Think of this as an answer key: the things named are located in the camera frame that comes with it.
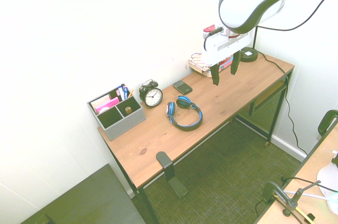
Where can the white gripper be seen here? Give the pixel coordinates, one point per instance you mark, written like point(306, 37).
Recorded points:
point(221, 45)

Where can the blue and black headphone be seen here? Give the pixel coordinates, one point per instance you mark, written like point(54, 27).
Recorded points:
point(185, 127)

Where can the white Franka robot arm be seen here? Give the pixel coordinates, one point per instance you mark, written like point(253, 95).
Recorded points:
point(237, 10)

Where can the black headphone hanger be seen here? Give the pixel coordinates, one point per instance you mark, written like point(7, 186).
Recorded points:
point(173, 179)

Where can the red book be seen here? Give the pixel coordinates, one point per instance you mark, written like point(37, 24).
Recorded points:
point(226, 63)

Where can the patterned notebook stack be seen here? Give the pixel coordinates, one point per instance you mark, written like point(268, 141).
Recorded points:
point(199, 64)

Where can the black lamp base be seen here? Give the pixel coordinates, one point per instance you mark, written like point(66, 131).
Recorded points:
point(248, 55)

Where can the black calculator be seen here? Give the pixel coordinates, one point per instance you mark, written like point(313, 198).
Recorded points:
point(182, 87)

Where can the black twin-bell alarm clock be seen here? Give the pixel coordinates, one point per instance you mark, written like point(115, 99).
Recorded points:
point(153, 96)

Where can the orange pencil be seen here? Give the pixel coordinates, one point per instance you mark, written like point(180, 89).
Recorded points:
point(130, 93)

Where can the blue capped pen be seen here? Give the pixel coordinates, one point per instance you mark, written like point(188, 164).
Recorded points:
point(125, 91)

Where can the small brass cylinder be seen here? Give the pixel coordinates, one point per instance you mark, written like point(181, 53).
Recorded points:
point(128, 109)

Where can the white and blue marker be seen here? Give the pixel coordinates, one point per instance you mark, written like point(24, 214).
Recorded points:
point(120, 93)

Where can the black table clamp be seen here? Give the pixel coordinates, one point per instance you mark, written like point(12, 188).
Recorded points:
point(324, 122)
point(277, 188)

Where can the grey desk organizer box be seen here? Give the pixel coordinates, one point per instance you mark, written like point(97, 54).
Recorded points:
point(124, 126)

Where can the pink sticky note pad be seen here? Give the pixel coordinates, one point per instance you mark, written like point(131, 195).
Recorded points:
point(105, 105)

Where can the white rounded base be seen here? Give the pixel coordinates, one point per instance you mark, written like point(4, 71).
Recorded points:
point(327, 176)

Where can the wrist camera with red part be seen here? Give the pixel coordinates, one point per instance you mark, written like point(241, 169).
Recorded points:
point(211, 29)

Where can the grey small camera stand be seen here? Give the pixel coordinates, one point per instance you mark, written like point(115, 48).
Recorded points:
point(293, 203)

